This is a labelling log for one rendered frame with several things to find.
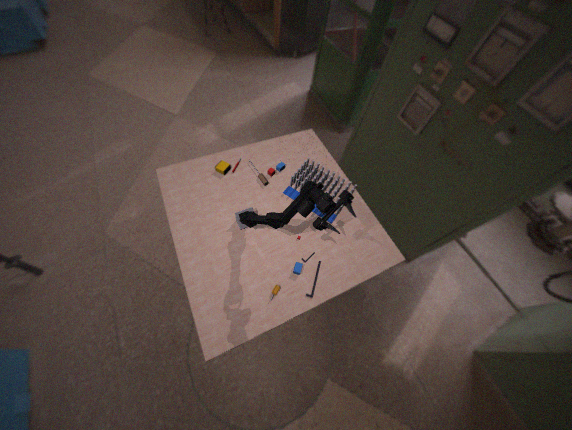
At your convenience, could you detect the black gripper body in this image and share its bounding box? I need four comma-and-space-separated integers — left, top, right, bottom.
313, 190, 354, 231

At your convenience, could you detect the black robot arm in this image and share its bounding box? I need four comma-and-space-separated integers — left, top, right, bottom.
239, 181, 334, 229

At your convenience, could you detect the yellow block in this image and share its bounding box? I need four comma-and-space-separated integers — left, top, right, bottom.
214, 160, 231, 175

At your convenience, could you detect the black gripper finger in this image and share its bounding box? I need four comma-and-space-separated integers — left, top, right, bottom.
342, 197, 357, 218
319, 221, 340, 234

